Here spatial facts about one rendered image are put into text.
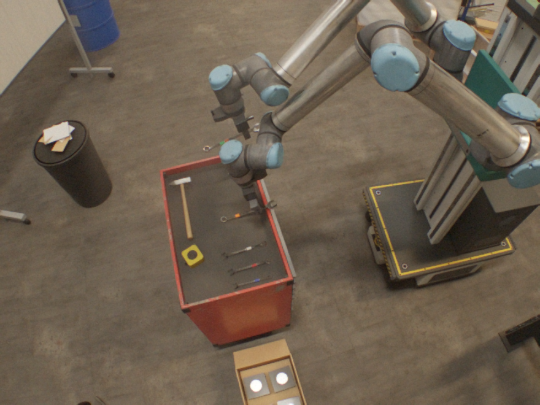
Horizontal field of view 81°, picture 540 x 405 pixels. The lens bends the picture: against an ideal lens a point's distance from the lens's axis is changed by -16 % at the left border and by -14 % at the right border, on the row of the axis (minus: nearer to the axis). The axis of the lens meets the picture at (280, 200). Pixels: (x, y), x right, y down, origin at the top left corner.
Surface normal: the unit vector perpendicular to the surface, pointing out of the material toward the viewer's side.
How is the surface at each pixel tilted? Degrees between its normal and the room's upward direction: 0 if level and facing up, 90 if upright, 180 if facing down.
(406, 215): 0
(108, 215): 0
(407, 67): 87
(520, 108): 5
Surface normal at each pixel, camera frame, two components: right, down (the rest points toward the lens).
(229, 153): -0.30, -0.50
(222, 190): 0.00, -0.55
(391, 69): -0.24, 0.77
